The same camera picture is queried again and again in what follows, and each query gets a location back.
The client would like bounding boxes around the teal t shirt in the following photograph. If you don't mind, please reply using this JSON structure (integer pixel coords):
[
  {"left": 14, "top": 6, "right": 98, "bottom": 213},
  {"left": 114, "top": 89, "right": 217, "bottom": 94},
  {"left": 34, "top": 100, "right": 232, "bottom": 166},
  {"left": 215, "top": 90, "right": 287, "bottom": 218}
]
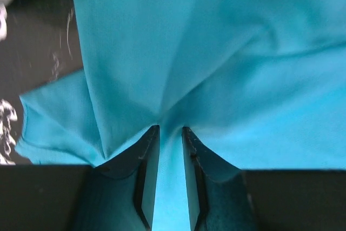
[{"left": 16, "top": 0, "right": 345, "bottom": 230}]

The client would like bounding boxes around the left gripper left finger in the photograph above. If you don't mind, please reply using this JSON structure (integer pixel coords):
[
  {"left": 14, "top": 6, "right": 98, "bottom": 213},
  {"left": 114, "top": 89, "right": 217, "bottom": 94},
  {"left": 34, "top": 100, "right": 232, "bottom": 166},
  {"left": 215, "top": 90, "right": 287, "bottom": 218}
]
[{"left": 72, "top": 125, "right": 160, "bottom": 230}]

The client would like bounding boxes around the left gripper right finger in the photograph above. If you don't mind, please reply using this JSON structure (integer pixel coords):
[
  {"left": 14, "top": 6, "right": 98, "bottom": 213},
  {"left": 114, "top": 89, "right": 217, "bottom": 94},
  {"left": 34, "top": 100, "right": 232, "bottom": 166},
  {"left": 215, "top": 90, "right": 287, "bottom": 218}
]
[{"left": 182, "top": 127, "right": 258, "bottom": 230}]

